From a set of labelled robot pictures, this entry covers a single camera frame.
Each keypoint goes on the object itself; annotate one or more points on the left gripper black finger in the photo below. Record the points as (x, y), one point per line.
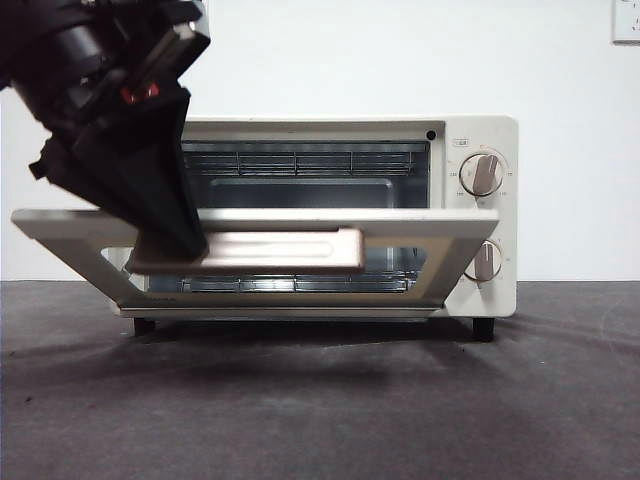
(85, 180)
(150, 170)

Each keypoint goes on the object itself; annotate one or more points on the cream Toshiba toaster oven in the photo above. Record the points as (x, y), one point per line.
(480, 130)

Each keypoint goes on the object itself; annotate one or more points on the black oven foot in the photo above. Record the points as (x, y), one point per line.
(483, 330)
(142, 327)

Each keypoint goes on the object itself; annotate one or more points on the cream taupe oven knob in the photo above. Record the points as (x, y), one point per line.
(486, 262)
(482, 175)

